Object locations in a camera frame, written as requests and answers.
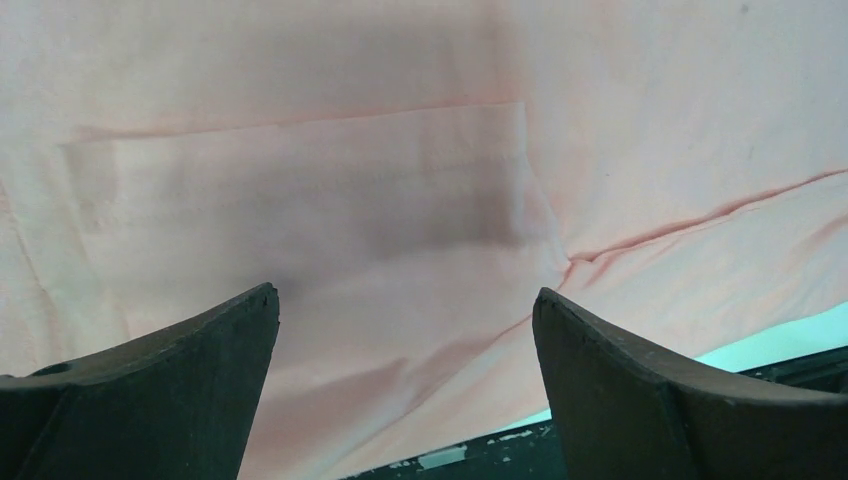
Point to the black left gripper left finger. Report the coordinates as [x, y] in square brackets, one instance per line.
[178, 403]

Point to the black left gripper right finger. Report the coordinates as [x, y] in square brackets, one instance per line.
[627, 408]

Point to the pink t shirt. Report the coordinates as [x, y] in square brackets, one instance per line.
[409, 174]

